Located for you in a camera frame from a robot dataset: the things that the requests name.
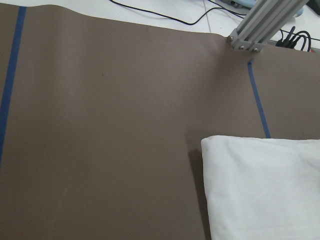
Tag white long-sleeve printed shirt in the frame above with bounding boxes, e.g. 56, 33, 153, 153
201, 135, 320, 240

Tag black orange usb hub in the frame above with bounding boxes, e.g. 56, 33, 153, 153
275, 26, 312, 52

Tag aluminium frame post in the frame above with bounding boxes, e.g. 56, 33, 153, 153
228, 0, 307, 53

